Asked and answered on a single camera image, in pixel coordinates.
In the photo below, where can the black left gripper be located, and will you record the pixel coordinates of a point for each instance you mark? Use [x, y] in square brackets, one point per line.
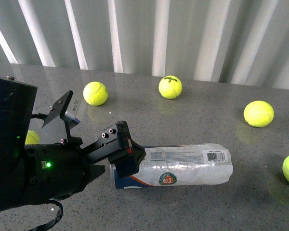
[58, 171]

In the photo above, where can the clear Wilson tennis can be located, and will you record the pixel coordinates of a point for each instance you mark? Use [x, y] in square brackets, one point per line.
[180, 165]

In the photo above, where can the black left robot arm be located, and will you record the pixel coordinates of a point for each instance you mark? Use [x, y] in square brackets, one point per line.
[16, 119]

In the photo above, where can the plain middle tennis ball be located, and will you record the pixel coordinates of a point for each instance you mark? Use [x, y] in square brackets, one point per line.
[95, 93]

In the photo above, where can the plain tennis ball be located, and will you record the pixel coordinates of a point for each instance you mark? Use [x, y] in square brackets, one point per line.
[258, 114]
[95, 93]

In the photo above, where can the far Wilson tennis ball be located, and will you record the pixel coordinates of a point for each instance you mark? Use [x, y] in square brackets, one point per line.
[170, 87]

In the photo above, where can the wilson tennis ball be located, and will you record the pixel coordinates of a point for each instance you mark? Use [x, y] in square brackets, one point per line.
[170, 87]
[32, 138]

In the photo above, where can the near Wilson tennis ball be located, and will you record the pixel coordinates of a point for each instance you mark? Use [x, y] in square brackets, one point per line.
[32, 138]

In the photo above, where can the right plain tennis ball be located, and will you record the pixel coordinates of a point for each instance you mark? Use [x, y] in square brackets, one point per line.
[258, 114]

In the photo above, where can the white pleated curtain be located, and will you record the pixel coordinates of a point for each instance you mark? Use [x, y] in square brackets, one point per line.
[243, 42]

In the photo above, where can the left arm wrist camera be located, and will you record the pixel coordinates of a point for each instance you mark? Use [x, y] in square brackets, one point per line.
[65, 114]

